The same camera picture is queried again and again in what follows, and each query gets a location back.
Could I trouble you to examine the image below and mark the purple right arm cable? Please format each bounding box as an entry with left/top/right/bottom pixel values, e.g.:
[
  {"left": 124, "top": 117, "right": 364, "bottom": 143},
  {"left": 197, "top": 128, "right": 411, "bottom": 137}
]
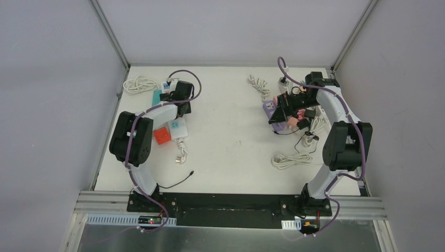
[{"left": 277, "top": 56, "right": 367, "bottom": 242}]

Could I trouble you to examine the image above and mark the coiled white cable front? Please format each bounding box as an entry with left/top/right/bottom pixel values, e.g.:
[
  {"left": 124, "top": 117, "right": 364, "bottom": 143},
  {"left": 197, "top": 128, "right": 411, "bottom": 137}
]
[{"left": 270, "top": 152, "right": 326, "bottom": 170}]

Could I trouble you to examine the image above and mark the teal strip white cord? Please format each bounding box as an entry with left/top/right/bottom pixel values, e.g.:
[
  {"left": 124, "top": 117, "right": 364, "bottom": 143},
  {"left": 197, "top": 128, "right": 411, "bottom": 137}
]
[{"left": 123, "top": 76, "right": 161, "bottom": 94}]

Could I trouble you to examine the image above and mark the pink flat adapter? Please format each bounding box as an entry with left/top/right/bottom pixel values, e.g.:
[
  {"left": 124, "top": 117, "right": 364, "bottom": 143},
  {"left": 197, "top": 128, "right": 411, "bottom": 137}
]
[{"left": 294, "top": 109, "right": 305, "bottom": 120}]

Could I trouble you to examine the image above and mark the white long power strip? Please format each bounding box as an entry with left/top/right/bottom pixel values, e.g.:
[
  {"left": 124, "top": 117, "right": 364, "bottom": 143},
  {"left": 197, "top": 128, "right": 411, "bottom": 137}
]
[{"left": 167, "top": 118, "right": 188, "bottom": 164}]

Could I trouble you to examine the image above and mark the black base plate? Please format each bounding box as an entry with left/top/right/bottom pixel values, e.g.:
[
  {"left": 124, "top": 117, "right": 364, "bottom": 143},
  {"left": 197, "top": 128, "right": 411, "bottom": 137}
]
[{"left": 126, "top": 192, "right": 333, "bottom": 229}]

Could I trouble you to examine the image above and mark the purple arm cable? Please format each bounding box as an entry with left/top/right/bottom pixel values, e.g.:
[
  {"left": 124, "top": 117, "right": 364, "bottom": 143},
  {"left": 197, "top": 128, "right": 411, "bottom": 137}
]
[
  {"left": 124, "top": 69, "right": 203, "bottom": 234},
  {"left": 277, "top": 56, "right": 367, "bottom": 242}
]

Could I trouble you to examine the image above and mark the purple power strip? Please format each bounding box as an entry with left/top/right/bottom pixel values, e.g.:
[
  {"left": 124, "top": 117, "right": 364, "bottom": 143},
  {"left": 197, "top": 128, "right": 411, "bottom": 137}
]
[{"left": 262, "top": 100, "right": 287, "bottom": 133}]

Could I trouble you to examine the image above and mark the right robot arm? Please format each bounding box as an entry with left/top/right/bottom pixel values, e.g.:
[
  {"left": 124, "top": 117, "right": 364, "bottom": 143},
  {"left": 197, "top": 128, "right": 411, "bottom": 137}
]
[{"left": 269, "top": 72, "right": 373, "bottom": 216}]

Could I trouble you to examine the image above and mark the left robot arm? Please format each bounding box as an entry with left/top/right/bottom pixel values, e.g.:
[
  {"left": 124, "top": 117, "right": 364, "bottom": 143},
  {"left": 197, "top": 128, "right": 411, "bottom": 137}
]
[{"left": 109, "top": 80, "right": 196, "bottom": 213}]

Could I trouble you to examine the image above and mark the black charger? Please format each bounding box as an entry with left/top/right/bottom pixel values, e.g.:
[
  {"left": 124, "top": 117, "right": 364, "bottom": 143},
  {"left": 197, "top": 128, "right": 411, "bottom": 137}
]
[{"left": 274, "top": 108, "right": 317, "bottom": 137}]

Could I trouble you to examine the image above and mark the teal power strip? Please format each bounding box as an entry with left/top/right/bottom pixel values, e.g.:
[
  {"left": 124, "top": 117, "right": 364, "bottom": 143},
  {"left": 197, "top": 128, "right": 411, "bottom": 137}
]
[{"left": 152, "top": 90, "right": 163, "bottom": 107}]

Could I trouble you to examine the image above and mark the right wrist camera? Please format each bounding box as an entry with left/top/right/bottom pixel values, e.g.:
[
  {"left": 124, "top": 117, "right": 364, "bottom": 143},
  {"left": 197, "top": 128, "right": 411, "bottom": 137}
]
[{"left": 278, "top": 77, "right": 289, "bottom": 93}]

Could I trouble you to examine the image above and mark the red cube socket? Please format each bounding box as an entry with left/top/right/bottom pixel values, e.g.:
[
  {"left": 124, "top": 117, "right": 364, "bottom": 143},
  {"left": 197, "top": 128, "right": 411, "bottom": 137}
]
[{"left": 153, "top": 127, "right": 172, "bottom": 145}]

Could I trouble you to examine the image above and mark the white cube socket with picture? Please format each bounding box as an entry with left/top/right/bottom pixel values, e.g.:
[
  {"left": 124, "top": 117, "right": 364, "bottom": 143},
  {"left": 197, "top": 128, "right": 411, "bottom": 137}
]
[{"left": 278, "top": 77, "right": 289, "bottom": 87}]

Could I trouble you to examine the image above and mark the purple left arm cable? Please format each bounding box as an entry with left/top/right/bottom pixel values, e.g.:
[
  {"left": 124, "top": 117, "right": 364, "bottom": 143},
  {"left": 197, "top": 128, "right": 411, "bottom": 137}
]
[{"left": 124, "top": 69, "right": 203, "bottom": 234}]

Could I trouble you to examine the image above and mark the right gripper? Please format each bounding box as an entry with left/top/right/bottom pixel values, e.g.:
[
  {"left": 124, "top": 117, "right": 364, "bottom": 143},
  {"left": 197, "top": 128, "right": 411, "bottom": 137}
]
[{"left": 269, "top": 91, "right": 321, "bottom": 124}]

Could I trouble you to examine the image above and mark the white strip cord right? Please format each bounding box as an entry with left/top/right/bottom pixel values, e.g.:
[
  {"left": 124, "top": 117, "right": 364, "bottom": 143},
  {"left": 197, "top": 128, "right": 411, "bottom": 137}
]
[{"left": 302, "top": 116, "right": 331, "bottom": 149}]

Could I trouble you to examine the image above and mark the white cable with plug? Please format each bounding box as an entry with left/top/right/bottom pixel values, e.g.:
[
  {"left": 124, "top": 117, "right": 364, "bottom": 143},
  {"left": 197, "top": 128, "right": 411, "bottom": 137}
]
[{"left": 248, "top": 73, "right": 272, "bottom": 101}]

